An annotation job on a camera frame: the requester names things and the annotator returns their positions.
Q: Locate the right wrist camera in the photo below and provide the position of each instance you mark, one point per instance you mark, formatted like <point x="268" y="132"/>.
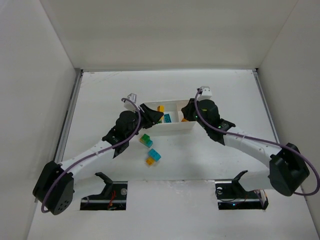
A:
<point x="204" y="93"/>

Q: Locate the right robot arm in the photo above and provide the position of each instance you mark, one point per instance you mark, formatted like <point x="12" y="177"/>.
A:
<point x="286" y="170"/>

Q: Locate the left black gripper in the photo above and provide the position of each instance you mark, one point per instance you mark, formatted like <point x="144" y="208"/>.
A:
<point x="144" y="116"/>

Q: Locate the yellow lego brick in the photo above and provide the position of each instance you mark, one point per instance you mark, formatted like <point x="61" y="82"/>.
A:
<point x="161" y="108"/>

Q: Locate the blue long lego brick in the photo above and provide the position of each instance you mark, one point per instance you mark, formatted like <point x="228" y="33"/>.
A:
<point x="167" y="118"/>

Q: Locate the green yellow blue lego stack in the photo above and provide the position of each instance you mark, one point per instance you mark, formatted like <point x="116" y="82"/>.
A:
<point x="146" y="140"/>

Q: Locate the white divided container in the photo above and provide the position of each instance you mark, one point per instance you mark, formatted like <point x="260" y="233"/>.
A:
<point x="172" y="122"/>

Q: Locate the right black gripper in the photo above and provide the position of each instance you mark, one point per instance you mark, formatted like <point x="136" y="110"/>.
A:
<point x="189" y="110"/>

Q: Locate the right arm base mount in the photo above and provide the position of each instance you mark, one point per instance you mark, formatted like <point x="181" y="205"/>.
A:
<point x="232" y="196"/>

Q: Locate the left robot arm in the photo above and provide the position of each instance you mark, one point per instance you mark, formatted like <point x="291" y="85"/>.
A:
<point x="81" y="176"/>

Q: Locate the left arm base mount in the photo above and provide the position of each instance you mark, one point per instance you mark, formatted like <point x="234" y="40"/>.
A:
<point x="112" y="197"/>

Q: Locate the orange lego brick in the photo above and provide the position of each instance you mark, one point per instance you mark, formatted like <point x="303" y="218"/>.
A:
<point x="150" y="161"/>

